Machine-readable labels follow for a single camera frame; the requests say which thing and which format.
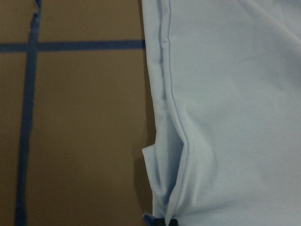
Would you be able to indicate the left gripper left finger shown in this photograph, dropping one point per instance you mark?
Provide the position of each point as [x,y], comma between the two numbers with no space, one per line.
[159,222]

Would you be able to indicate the light blue t-shirt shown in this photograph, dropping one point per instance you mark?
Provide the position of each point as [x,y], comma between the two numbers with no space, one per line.
[225,79]

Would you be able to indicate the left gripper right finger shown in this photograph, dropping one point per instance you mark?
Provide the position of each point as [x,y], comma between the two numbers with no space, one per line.
[173,222]

